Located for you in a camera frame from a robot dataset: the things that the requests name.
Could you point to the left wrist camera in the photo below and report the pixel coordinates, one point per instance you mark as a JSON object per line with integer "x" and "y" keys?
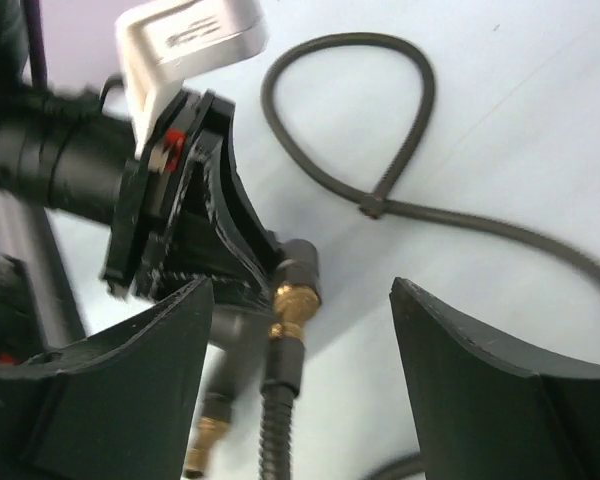
{"x": 161, "y": 44}

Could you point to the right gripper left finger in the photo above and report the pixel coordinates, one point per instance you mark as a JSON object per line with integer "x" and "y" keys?
{"x": 116, "y": 405}

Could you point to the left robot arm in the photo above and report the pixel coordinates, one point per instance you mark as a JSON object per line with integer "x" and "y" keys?
{"x": 60, "y": 152}

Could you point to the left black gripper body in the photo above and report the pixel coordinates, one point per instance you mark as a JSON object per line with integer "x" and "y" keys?
{"x": 153, "y": 189}

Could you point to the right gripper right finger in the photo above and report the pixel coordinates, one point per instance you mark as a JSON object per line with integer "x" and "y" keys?
{"x": 487, "y": 405}

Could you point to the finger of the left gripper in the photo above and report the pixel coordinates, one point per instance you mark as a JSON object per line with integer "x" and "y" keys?
{"x": 261, "y": 241}
{"x": 206, "y": 243}

